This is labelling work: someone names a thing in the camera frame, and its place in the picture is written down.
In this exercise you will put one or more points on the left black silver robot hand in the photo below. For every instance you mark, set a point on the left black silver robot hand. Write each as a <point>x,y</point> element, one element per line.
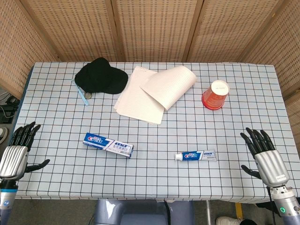
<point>12,159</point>

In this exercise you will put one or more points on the white shoe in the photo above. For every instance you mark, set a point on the white shoe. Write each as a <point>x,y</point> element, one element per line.
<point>226,221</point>

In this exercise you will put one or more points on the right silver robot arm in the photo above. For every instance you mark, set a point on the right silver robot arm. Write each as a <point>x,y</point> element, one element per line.
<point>284,206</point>

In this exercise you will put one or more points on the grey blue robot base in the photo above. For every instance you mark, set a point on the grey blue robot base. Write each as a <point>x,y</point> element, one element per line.
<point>136,214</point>

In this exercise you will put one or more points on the blue checked tablecloth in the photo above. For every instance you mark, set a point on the blue checked tablecloth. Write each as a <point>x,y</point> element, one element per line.
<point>150,178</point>

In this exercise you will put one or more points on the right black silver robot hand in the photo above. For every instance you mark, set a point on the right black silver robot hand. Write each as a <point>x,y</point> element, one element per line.
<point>272,164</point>

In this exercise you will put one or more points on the black baseball cap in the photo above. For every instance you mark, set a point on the black baseball cap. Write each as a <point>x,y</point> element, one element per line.
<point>100,75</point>

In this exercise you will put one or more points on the blue white toothpaste tube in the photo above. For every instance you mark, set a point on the blue white toothpaste tube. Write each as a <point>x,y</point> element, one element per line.
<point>197,155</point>

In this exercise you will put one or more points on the small round metal buckle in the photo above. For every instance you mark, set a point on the small round metal buckle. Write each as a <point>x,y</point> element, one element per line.
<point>88,95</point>

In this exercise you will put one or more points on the upturned orange paper cup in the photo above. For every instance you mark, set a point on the upturned orange paper cup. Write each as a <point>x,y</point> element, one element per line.
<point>214,97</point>

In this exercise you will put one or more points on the blue toothpaste carton box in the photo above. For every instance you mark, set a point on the blue toothpaste carton box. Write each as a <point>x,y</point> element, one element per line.
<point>107,145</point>

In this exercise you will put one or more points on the open lined paper notebook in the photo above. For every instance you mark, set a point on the open lined paper notebook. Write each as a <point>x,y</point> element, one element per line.
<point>140,98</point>

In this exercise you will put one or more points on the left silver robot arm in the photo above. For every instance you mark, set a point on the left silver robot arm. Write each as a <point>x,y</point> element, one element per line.
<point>7,201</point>

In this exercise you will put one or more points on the woven rattan screen panel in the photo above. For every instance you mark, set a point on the woven rattan screen panel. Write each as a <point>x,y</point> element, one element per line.
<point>75,30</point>
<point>281,54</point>
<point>234,30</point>
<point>154,30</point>
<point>18,47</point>
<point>294,117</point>

